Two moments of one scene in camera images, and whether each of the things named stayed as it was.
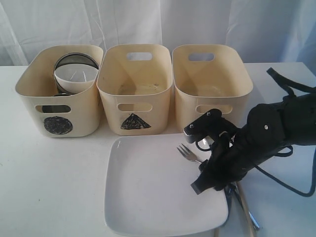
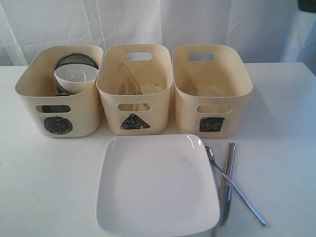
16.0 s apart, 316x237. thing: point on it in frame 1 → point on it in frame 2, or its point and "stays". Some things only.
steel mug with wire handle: [56, 108] stays
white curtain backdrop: [274, 31] stays
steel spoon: [253, 219] → [255, 211]
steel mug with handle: [62, 94] stays
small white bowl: [76, 78] stays
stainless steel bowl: [70, 59] stays
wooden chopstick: [246, 213] → [126, 78]
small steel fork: [188, 154] → [136, 92]
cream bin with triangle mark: [135, 80] stays
